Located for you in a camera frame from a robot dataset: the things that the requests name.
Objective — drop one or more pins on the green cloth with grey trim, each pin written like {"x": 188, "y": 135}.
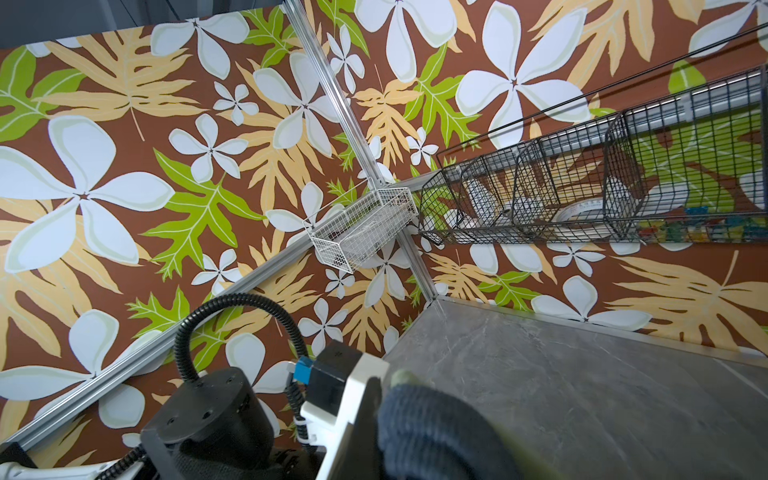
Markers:
{"x": 424, "y": 433}

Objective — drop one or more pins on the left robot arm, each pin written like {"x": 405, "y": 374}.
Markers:
{"x": 213, "y": 427}

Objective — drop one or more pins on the white bowl in basket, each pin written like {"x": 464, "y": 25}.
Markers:
{"x": 585, "y": 217}

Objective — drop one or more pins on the white wire basket left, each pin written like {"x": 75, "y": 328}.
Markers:
{"x": 347, "y": 238}

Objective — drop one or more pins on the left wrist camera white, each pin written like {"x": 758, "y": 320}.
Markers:
{"x": 343, "y": 390}

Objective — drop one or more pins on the black wire basket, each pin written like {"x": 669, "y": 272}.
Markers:
{"x": 689, "y": 167}

